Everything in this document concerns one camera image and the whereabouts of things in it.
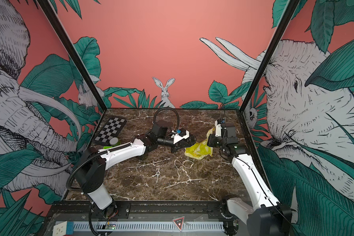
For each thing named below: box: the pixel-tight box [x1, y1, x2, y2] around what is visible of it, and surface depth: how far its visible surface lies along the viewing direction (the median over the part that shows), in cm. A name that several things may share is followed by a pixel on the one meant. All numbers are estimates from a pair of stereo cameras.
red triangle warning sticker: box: [172, 215, 186, 233], surface depth 72 cm
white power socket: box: [52, 220, 75, 236], surface depth 66 cm
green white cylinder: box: [109, 137, 121, 147], surface depth 97 cm
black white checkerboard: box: [93, 116, 127, 145], surface depth 106 cm
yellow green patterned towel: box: [184, 127, 215, 161], surface depth 89 cm
